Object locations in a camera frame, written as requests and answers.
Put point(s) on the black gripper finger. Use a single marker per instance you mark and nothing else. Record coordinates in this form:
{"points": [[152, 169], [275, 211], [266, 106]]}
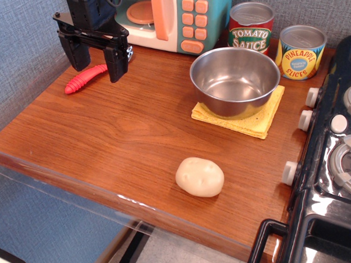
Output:
{"points": [[76, 51], [117, 59]]}

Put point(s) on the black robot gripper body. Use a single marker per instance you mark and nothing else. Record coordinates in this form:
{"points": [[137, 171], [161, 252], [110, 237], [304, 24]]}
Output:
{"points": [[93, 23]]}

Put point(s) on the stainless steel bowl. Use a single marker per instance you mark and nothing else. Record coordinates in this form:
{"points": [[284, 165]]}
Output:
{"points": [[234, 83]]}

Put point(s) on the yellow folded towel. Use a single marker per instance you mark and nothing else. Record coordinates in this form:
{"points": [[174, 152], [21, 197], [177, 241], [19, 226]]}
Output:
{"points": [[256, 126]]}

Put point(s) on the teal toy microwave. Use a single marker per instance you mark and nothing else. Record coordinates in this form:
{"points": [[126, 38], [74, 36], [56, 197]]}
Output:
{"points": [[183, 26]]}

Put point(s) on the tomato sauce can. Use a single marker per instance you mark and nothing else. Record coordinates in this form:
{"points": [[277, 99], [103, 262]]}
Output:
{"points": [[250, 26]]}

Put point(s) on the white toy potato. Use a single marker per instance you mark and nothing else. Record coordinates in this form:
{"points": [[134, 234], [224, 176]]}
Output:
{"points": [[200, 177]]}

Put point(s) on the pineapple slices can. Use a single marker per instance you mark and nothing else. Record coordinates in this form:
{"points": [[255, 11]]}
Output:
{"points": [[300, 50]]}

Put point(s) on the grey stove knob middle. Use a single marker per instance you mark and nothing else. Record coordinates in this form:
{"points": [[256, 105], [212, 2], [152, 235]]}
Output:
{"points": [[305, 119]]}

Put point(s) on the grey stove knob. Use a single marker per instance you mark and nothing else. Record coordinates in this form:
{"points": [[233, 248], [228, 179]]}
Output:
{"points": [[305, 119], [289, 172], [311, 98]]}

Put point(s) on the grey stove knob upper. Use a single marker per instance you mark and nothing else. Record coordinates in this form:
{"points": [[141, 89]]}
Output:
{"points": [[311, 98]]}

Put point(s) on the grey stove knob lower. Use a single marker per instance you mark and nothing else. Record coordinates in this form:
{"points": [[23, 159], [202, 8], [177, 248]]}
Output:
{"points": [[289, 172]]}

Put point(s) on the black toy stove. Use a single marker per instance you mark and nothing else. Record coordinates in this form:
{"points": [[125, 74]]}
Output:
{"points": [[320, 202]]}

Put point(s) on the red ribbed toy handle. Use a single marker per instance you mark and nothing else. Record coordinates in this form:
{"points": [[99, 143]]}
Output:
{"points": [[83, 78]]}

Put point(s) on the black oven door handle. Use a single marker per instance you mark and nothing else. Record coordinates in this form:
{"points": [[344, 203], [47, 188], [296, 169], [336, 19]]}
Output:
{"points": [[267, 227]]}

